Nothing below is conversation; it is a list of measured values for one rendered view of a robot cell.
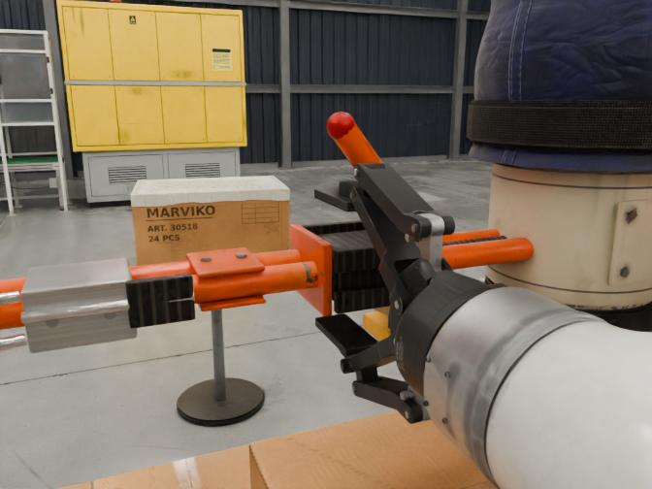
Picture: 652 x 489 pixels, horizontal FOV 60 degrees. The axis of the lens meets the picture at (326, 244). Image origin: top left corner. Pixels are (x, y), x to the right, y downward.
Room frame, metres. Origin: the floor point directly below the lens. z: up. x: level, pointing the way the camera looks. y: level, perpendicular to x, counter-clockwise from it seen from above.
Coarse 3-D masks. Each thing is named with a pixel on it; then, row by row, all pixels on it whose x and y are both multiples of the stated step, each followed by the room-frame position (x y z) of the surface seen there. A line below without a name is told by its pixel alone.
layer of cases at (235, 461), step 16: (240, 448) 1.21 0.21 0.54; (176, 464) 1.15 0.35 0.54; (192, 464) 1.15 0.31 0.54; (208, 464) 1.15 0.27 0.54; (224, 464) 1.15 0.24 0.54; (240, 464) 1.15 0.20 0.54; (96, 480) 1.09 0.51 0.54; (112, 480) 1.09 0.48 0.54; (128, 480) 1.09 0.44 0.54; (144, 480) 1.09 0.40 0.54; (160, 480) 1.09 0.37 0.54; (176, 480) 1.09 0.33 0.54; (192, 480) 1.09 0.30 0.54; (208, 480) 1.09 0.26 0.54; (224, 480) 1.09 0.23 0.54; (240, 480) 1.09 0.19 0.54
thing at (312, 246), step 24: (312, 240) 0.44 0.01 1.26; (336, 240) 0.48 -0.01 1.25; (360, 240) 0.48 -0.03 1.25; (336, 264) 0.41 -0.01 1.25; (360, 264) 0.42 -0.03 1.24; (312, 288) 0.44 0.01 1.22; (336, 288) 0.42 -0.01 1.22; (360, 288) 0.42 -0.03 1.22; (384, 288) 0.43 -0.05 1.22; (336, 312) 0.41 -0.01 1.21
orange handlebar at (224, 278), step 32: (192, 256) 0.44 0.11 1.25; (224, 256) 0.44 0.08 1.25; (256, 256) 0.45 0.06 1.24; (288, 256) 0.46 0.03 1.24; (448, 256) 0.47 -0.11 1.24; (480, 256) 0.48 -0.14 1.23; (512, 256) 0.50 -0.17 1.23; (0, 288) 0.38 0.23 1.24; (224, 288) 0.40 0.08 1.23; (256, 288) 0.41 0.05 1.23; (288, 288) 0.42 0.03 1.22; (0, 320) 0.34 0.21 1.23
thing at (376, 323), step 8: (368, 312) 0.63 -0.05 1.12; (376, 312) 0.63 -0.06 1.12; (368, 320) 0.62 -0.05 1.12; (376, 320) 0.61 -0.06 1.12; (384, 320) 0.61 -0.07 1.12; (368, 328) 0.62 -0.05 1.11; (376, 328) 0.60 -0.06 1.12; (384, 328) 0.59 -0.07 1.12; (376, 336) 0.60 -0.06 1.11; (384, 336) 0.58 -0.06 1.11
